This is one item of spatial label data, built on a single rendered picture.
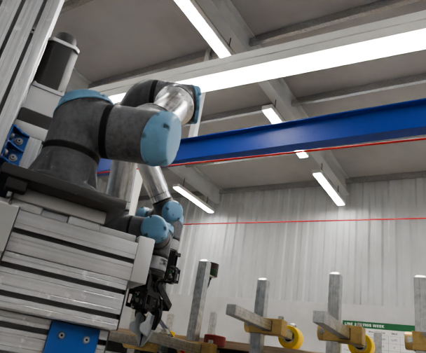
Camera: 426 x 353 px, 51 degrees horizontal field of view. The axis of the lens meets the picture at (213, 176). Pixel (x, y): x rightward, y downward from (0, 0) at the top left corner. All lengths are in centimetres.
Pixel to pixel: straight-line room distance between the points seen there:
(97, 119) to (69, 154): 9
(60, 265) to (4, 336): 15
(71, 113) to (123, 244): 29
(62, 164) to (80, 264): 19
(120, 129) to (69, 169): 13
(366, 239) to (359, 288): 95
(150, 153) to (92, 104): 16
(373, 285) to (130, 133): 830
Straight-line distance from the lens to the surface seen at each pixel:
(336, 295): 150
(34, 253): 84
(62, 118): 95
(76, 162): 90
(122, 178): 132
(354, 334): 146
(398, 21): 242
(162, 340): 145
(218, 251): 1047
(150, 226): 128
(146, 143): 90
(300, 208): 996
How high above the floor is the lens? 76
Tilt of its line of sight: 24 degrees up
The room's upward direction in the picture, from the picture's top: 10 degrees clockwise
